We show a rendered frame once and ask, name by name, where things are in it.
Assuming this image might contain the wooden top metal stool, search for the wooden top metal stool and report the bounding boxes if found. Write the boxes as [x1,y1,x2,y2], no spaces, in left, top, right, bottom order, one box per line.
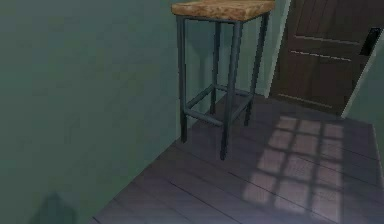
[170,0,276,161]

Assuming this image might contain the dark brown room door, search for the dark brown room door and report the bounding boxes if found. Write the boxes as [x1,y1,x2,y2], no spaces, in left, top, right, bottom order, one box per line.
[268,0,384,117]

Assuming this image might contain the black door handle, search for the black door handle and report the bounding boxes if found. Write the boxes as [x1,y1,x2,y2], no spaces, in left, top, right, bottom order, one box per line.
[359,27,383,57]

